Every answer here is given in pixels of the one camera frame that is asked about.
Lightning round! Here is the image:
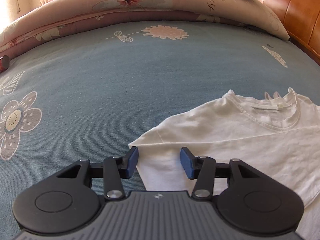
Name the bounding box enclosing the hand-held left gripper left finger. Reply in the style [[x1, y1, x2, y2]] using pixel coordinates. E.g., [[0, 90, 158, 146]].
[[57, 146, 139, 201]]

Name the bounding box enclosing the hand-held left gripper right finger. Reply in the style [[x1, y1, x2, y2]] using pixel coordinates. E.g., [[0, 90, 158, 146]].
[[180, 147, 261, 198]]

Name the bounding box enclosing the white printed long-sleeve shirt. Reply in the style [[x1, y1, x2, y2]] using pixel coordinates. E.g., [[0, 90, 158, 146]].
[[128, 87, 320, 240]]

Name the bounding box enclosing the blue floral bed sheet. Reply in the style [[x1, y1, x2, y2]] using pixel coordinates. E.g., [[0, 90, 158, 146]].
[[0, 20, 320, 230]]

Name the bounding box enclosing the pink floral folded quilt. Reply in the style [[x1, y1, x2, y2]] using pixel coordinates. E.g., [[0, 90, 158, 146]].
[[0, 0, 290, 55]]

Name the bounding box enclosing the wooden headboard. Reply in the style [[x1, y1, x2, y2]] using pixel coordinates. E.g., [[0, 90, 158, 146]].
[[251, 0, 320, 65]]

